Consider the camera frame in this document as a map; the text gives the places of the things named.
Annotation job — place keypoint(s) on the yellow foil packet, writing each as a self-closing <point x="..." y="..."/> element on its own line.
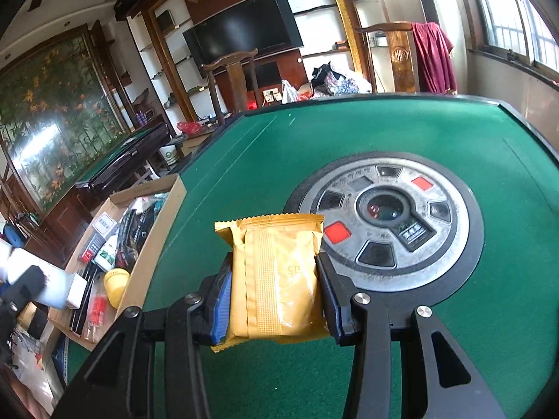
<point x="279" y="279"/>

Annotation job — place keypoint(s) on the dark folding mahjong table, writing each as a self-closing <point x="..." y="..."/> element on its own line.
<point x="131" y="148"/>

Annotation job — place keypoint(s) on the window with metal grille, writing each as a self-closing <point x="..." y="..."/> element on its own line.
<point x="502" y="17"/>

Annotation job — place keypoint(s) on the yellow round container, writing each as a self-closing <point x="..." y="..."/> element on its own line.
<point x="117" y="286"/>

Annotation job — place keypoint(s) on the white carton box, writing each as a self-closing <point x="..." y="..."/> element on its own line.
<point x="56" y="286"/>

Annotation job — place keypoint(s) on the black flat television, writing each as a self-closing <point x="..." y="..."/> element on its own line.
<point x="244" y="30"/>

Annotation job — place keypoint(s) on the white plastic bag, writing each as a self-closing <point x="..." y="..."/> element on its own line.
<point x="290" y="92"/>

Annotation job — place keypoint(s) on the white bottle with green label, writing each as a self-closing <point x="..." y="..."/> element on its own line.
<point x="107" y="253"/>

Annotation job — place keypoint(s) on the dark red cloth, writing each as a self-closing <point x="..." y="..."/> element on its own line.
<point x="432" y="56"/>

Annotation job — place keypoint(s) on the carved light wooden chair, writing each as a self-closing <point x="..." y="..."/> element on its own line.
<point x="401" y="61"/>

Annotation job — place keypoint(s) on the green felt mahjong table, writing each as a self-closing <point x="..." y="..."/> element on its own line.
<point x="305" y="148"/>

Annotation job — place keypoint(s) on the white bucket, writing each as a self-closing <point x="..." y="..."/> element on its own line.
<point x="168" y="155"/>

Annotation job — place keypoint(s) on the grey and red carton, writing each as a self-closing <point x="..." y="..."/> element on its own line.
<point x="105" y="225"/>

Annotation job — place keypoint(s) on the white wall socket panel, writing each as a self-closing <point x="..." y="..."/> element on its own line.
<point x="271" y="97"/>

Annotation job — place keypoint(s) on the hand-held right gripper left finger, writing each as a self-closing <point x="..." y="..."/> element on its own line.
<point x="222" y="310"/>

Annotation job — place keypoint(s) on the red plastic bag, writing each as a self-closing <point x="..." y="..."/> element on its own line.
<point x="188" y="128"/>

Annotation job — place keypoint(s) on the black cloth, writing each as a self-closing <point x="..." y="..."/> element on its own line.
<point x="322" y="75"/>

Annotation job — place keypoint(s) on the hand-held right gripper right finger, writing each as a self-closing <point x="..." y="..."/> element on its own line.
<point x="332" y="314"/>

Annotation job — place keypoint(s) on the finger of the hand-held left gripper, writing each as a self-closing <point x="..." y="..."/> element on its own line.
<point x="12" y="233"/>
<point x="30" y="283"/>

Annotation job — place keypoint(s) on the black packet with crab print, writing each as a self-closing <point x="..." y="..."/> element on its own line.
<point x="139" y="231"/>

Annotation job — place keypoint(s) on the wooden wall shelf unit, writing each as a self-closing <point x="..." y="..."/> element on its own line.
<point x="340" y="17"/>

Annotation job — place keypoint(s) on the red pen blister pack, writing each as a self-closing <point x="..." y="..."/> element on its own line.
<point x="96" y="314"/>

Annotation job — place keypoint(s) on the flower wall mural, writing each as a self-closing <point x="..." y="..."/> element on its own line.
<point x="56" y="131"/>

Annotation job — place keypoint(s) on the clear plastic bag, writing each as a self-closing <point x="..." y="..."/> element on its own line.
<point x="35" y="366"/>

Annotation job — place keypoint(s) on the cardboard box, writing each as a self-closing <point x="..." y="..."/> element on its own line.
<point x="168" y="209"/>

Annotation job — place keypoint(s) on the patterned fabric bag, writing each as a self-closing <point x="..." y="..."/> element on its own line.
<point x="343" y="85"/>

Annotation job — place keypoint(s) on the dark wooden chair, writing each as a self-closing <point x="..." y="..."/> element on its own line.
<point x="236" y="78"/>

